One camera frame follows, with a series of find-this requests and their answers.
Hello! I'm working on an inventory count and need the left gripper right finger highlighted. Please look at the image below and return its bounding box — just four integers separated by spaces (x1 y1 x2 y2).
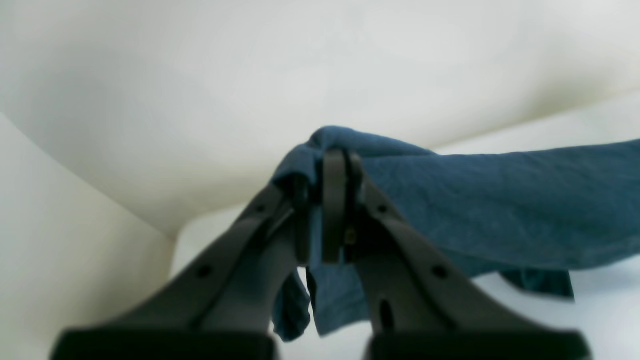
320 149 592 360

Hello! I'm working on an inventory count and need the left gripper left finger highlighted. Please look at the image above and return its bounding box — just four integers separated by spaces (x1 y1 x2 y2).
50 174 311 360

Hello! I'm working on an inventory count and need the dark blue t-shirt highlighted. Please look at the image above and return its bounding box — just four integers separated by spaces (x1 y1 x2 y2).
271 125 640 343

